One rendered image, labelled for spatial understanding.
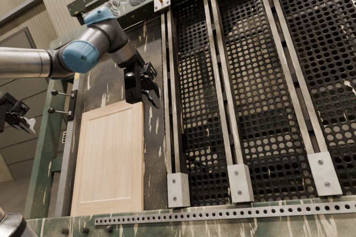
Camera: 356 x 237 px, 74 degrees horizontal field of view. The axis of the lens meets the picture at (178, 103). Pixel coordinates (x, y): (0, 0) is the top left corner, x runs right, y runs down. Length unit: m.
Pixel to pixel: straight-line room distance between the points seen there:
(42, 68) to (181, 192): 0.64
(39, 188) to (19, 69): 1.09
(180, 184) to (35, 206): 0.95
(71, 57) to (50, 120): 1.17
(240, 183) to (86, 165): 0.84
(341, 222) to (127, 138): 0.91
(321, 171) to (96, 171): 1.01
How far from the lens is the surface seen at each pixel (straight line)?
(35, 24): 5.60
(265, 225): 0.90
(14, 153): 7.16
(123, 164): 1.23
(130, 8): 1.57
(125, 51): 0.71
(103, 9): 0.69
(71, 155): 1.50
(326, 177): 0.87
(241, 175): 0.89
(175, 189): 0.99
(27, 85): 6.00
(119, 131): 1.29
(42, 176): 1.68
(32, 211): 1.65
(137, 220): 1.10
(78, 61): 0.62
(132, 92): 0.71
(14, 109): 1.24
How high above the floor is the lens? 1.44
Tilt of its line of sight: 10 degrees down
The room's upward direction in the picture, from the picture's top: 20 degrees counter-clockwise
